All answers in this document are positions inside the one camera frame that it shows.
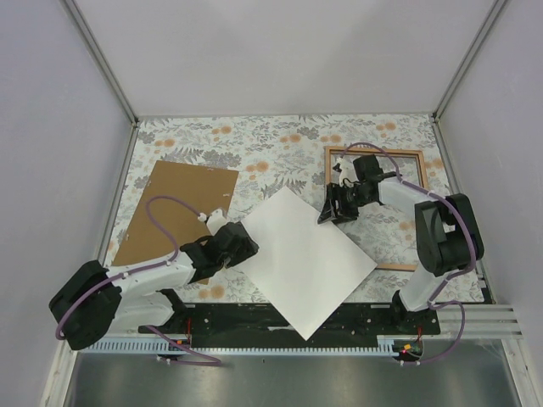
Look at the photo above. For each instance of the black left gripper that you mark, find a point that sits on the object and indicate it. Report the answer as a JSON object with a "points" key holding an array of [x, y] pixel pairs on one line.
{"points": [[246, 248]]}

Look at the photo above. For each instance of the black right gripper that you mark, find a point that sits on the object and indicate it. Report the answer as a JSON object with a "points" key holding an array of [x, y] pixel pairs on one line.
{"points": [[343, 214]]}

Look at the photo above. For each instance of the printed pier photo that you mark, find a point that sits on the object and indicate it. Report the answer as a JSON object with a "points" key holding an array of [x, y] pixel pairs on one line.
{"points": [[304, 269]]}

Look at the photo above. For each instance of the brown cardboard backing board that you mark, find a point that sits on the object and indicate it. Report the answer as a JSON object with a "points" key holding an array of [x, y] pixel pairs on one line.
{"points": [[203, 188]]}

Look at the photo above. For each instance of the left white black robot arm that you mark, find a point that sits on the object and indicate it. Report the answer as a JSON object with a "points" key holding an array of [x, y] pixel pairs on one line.
{"points": [[97, 301]]}

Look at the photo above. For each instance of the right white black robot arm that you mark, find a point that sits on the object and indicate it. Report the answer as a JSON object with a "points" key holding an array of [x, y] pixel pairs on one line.
{"points": [[447, 235]]}

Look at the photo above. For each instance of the floral patterned table mat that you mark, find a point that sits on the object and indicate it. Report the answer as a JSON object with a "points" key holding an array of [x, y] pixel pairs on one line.
{"points": [[271, 152]]}

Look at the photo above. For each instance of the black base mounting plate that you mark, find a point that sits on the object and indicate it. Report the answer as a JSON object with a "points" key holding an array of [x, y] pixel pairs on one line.
{"points": [[259, 324]]}

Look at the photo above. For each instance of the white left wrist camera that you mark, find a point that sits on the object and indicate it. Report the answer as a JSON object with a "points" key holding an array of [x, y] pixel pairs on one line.
{"points": [[213, 221]]}

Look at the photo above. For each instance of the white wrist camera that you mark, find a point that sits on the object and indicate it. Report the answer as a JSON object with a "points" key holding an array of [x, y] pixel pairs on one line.
{"points": [[213, 221], [345, 170]]}

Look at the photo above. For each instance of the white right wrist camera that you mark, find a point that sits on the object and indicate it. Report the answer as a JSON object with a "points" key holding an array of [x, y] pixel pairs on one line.
{"points": [[345, 170]]}

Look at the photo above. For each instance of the white slotted cable duct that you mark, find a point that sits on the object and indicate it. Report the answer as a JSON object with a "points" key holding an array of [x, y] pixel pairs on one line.
{"points": [[157, 345]]}

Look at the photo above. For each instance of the aluminium front rail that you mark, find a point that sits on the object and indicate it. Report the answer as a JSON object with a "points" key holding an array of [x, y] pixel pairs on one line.
{"points": [[478, 319]]}

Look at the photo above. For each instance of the right aluminium corner post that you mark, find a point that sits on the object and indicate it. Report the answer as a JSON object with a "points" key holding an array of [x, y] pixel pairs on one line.
{"points": [[476, 45]]}

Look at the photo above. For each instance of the aluminium corner post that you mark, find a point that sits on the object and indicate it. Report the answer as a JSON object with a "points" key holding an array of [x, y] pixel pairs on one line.
{"points": [[476, 45], [98, 56]]}

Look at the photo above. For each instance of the left aluminium corner post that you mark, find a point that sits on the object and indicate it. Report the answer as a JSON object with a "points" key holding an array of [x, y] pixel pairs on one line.
{"points": [[98, 56]]}

